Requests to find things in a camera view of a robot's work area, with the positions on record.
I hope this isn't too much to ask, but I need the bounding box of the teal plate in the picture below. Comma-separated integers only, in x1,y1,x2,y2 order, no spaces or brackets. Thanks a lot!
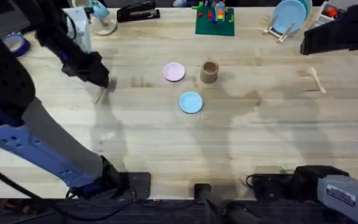
300,0,313,20

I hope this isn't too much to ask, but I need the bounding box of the large light blue plate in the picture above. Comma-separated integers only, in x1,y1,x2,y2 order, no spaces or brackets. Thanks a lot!
271,0,307,35

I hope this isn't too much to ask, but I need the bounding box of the pink plate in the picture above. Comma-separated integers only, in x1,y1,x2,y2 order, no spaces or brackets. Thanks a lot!
162,62,186,83

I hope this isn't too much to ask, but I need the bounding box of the small light blue plate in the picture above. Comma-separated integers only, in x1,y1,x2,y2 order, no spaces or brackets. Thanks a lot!
178,91,204,114

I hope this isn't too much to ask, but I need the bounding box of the brown cylindrical container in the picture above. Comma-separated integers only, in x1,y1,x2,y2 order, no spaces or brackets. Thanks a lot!
200,60,220,85

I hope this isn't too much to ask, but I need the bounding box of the black mounting plate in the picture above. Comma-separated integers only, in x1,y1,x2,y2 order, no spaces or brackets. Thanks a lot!
119,171,152,200

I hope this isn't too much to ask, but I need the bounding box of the wooden fork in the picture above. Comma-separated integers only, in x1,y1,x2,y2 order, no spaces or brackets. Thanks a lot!
94,88,106,105

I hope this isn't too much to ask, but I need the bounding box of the white box with tools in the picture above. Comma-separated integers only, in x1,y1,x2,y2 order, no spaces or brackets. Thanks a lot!
308,1,349,30

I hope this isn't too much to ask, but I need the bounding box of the white device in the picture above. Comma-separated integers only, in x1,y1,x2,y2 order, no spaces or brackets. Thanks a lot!
62,6,93,54

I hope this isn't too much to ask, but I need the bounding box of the wooden spoon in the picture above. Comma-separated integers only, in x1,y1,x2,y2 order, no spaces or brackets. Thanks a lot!
308,66,327,95

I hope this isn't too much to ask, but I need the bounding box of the clear round stand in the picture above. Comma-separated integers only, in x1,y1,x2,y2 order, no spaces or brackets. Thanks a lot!
90,17,119,37

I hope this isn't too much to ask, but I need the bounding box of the wooden peg rack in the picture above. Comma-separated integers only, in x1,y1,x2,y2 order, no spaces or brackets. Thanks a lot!
263,14,295,44

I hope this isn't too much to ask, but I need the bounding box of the light blue cup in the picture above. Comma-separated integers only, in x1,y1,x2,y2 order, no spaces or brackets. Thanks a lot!
89,0,111,20

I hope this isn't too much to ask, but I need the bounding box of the purple tape roll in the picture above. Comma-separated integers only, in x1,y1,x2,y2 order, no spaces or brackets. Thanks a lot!
2,32,31,58

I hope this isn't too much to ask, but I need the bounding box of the black stapler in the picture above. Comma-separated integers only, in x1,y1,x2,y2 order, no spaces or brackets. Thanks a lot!
116,0,161,24

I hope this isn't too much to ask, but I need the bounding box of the green board with toy blocks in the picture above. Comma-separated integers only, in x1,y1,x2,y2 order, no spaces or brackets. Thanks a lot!
191,1,236,37

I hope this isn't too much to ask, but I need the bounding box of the black cable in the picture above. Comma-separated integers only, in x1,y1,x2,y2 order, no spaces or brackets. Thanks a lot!
0,156,136,222

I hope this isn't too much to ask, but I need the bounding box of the black rail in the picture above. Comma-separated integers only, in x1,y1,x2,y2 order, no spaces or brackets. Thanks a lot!
0,197,358,224

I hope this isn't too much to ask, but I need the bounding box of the black camera post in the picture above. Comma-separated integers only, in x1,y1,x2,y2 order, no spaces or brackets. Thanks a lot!
193,182,262,224

